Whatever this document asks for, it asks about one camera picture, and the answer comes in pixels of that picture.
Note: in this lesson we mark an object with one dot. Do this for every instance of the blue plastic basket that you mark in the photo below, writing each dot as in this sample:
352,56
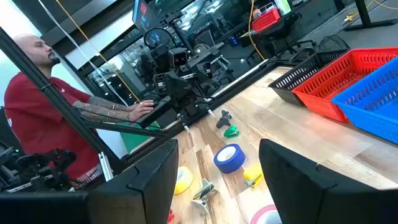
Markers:
373,105

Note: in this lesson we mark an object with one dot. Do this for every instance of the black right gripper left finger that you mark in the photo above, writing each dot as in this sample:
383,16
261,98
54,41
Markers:
146,186

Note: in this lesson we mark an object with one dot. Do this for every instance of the black plastic basket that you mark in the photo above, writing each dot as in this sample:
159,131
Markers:
298,77

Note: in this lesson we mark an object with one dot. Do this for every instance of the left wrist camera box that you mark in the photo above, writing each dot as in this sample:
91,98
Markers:
178,57

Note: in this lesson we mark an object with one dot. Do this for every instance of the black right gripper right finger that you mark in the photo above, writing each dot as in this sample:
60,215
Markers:
311,196

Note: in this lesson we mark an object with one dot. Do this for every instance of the green board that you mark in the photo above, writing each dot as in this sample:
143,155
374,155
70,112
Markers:
133,140

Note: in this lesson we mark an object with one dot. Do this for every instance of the black aluminium table frame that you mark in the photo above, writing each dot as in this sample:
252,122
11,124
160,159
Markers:
54,95

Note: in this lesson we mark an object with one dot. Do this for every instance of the red plastic basket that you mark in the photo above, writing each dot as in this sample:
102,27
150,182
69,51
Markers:
326,84

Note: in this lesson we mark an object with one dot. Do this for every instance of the pink tape roll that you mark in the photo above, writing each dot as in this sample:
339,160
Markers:
258,214

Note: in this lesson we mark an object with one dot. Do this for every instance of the person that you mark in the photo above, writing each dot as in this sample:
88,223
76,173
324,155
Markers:
34,124

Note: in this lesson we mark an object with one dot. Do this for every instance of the yellow tape roll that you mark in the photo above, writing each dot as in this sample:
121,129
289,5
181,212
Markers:
186,183

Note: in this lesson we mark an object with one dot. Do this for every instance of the silver staple remover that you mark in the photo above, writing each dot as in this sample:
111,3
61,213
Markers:
203,194

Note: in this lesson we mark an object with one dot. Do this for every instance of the small yellow stapler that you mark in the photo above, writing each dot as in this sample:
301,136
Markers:
252,174

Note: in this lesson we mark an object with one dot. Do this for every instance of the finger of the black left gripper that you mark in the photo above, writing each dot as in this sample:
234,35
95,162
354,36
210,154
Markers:
219,73
177,87

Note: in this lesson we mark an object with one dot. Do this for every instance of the black mesh chair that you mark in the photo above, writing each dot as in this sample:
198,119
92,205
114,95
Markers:
334,43

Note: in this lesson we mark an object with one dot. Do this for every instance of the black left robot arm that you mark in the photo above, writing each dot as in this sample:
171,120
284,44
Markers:
161,59

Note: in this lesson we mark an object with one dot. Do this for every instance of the black computer monitor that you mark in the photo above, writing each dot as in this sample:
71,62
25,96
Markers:
143,14

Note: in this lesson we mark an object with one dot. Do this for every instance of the black staple remover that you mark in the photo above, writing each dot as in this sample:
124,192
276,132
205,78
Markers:
224,119

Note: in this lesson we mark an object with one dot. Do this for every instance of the red storage bin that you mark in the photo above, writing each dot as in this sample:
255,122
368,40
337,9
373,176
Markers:
265,20

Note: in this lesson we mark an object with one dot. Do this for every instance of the blue tape roll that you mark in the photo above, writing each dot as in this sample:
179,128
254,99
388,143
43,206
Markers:
231,163

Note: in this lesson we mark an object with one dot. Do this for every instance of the small green stapler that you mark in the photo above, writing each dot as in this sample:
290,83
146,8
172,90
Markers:
231,132

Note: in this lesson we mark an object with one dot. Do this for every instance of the white container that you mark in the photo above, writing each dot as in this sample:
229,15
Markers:
282,6

